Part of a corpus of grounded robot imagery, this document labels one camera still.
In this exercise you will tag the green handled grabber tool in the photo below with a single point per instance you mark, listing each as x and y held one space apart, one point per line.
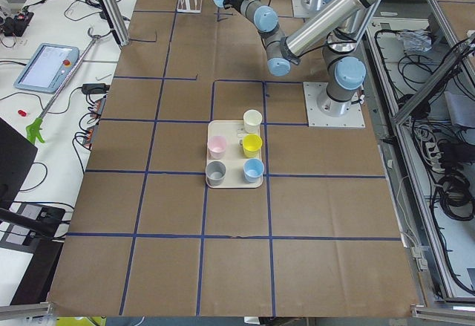
33 130

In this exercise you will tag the cream plastic tray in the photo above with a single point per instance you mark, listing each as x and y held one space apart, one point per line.
234 159

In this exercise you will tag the teach pendant tablet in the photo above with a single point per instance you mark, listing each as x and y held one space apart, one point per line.
47 68

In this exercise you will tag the grey plastic cup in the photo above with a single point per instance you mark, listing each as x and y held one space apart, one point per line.
215 173

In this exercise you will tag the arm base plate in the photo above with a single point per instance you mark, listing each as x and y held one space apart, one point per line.
307 8
323 112

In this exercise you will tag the pale green plastic cup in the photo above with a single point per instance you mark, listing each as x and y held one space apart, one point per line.
252 120

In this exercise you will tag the yellow plastic cup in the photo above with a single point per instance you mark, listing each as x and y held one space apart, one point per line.
252 144

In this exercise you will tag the black power adapter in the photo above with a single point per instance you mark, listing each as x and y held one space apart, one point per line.
95 88

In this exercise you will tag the pink plastic cup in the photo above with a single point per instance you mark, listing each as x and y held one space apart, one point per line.
217 146

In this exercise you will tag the aluminium frame post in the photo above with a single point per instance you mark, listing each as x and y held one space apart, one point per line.
115 21

